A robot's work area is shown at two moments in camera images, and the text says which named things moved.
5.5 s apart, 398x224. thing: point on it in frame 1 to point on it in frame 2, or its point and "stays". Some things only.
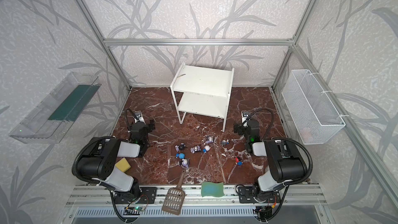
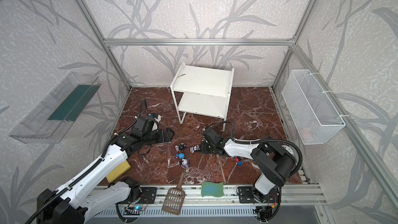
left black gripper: x=147 y=125 to x=160 y=135
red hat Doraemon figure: x=238 y=163 stays
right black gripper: x=241 y=129 to x=208 y=146
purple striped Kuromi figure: x=185 y=162 stays
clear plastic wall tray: x=55 y=115 stays
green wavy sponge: x=213 y=189 stays
